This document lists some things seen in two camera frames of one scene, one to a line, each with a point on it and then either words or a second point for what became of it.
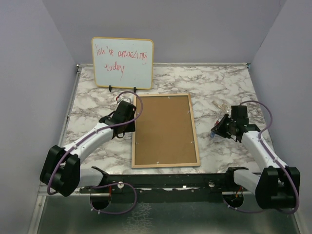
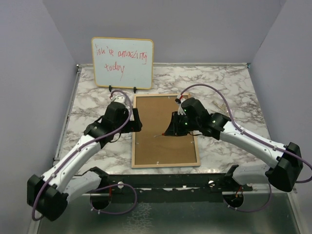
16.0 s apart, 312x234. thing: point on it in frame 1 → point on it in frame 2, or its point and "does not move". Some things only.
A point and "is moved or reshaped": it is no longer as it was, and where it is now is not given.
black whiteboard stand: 110,88 does not move
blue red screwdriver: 212,134 is moved or reshaped
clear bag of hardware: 222,107 does not move
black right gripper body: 225,127 → 193,125
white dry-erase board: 123,62 does not move
